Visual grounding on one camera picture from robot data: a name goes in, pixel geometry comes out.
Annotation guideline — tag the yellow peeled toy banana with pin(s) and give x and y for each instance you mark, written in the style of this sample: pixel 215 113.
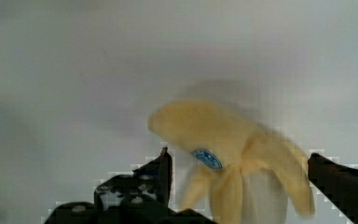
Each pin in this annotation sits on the yellow peeled toy banana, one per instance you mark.
pixel 230 148

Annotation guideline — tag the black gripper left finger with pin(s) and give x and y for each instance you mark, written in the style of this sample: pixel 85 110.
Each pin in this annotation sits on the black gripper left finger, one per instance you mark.
pixel 141 197

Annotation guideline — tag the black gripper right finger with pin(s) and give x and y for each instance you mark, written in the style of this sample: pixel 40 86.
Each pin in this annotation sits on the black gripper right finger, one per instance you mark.
pixel 338 183

